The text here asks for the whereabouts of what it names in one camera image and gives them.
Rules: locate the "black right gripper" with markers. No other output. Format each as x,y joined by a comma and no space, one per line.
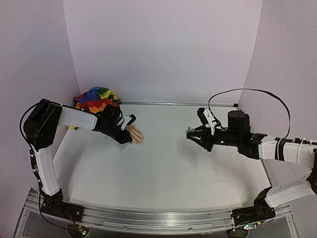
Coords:
208,138

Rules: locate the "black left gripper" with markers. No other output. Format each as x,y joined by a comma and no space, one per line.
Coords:
123,140

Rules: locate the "glitter nail polish bottle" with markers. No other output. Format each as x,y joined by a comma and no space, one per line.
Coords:
190,130

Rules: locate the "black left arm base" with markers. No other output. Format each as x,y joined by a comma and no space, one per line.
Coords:
55,206

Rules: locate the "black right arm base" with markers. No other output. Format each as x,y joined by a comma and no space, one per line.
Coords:
259,212

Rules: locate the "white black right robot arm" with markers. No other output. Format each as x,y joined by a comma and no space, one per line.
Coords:
260,147

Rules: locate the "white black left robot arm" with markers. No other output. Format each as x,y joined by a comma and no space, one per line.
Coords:
39,124

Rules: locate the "mannequin hand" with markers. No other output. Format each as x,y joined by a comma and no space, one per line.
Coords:
135,133

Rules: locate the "rainbow colored sleeve cloth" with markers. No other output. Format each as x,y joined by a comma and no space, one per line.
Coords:
96,103

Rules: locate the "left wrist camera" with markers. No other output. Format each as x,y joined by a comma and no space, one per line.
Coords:
126,120

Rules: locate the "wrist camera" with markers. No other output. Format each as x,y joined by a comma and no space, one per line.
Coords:
208,119
126,120

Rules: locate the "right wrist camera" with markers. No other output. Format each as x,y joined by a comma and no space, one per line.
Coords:
208,119

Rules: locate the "aluminium front rail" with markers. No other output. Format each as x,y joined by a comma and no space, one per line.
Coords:
159,223

